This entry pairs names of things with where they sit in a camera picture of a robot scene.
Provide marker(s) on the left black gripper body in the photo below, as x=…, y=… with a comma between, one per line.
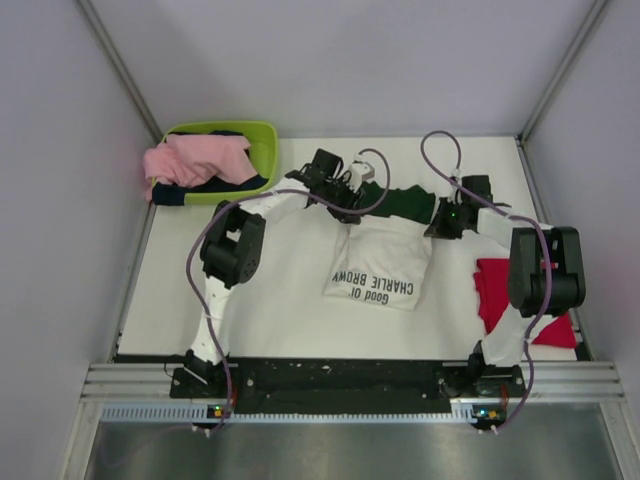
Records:
x=341, y=194

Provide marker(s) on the white and green t-shirt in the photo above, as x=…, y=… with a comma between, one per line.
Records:
x=383, y=259

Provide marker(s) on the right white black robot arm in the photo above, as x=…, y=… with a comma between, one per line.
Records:
x=545, y=277

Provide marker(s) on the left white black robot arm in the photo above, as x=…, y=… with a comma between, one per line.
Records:
x=231, y=247

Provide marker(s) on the lime green plastic basin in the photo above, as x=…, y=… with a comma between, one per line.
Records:
x=263, y=153

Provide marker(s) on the folded red t-shirt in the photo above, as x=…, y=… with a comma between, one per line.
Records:
x=491, y=279

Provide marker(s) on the pink t-shirt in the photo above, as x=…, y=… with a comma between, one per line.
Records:
x=192, y=160

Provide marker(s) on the navy blue t-shirt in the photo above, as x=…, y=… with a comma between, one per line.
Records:
x=173, y=195

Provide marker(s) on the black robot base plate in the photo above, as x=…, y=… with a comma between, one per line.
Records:
x=264, y=385

